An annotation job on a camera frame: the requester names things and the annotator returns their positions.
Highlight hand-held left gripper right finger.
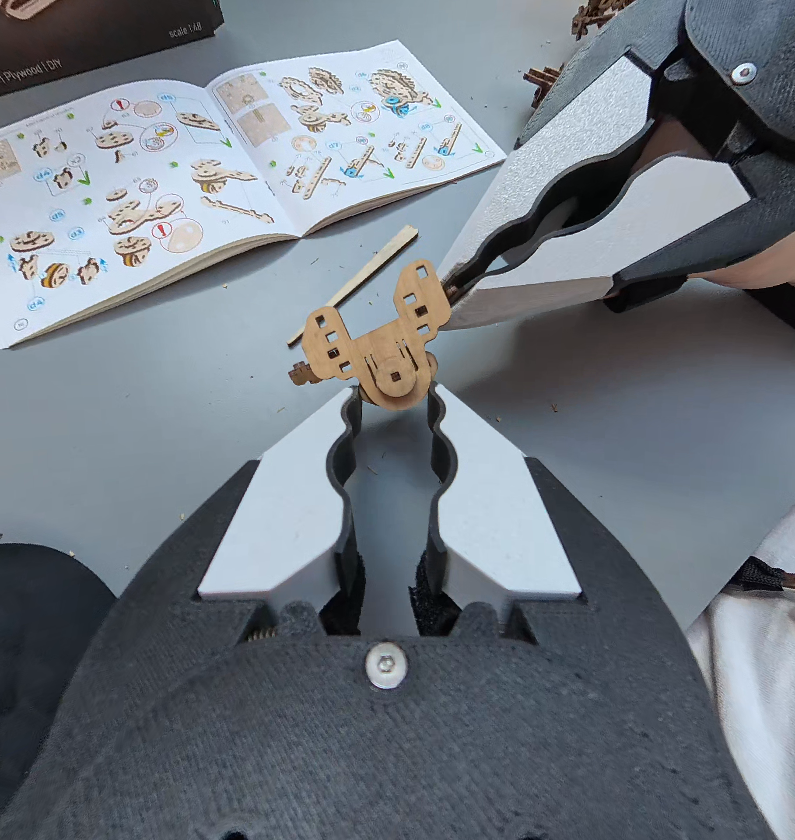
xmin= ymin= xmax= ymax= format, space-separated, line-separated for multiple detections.
xmin=410 ymin=382 xmax=582 ymax=637

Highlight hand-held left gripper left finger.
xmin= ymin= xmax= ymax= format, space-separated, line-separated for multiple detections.
xmin=198 ymin=387 xmax=365 ymax=636

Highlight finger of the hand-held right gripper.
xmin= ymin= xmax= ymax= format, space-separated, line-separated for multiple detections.
xmin=445 ymin=152 xmax=753 ymax=332
xmin=437 ymin=52 xmax=664 ymax=299

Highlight wooden model drum plate assembly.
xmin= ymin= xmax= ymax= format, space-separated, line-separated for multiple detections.
xmin=303 ymin=259 xmax=452 ymax=413

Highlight small wooden model part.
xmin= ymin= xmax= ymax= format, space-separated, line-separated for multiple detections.
xmin=524 ymin=64 xmax=564 ymax=109
xmin=571 ymin=0 xmax=634 ymax=40

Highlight person's right hand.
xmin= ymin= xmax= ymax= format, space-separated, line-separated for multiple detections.
xmin=689 ymin=261 xmax=795 ymax=293

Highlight thin wooden stick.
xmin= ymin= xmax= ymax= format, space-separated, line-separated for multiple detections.
xmin=286 ymin=225 xmax=419 ymax=347

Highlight black wrist rest pad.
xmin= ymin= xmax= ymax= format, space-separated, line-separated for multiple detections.
xmin=0 ymin=543 xmax=117 ymax=834

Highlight person's white garment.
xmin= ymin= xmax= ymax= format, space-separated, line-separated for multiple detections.
xmin=685 ymin=499 xmax=795 ymax=840

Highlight open instruction booklet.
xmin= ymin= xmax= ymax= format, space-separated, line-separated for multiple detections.
xmin=0 ymin=39 xmax=508 ymax=350

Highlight black product box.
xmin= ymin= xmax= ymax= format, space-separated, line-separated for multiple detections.
xmin=0 ymin=0 xmax=225 ymax=102

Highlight black cord strap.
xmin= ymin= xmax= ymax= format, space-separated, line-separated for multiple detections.
xmin=740 ymin=555 xmax=795 ymax=589

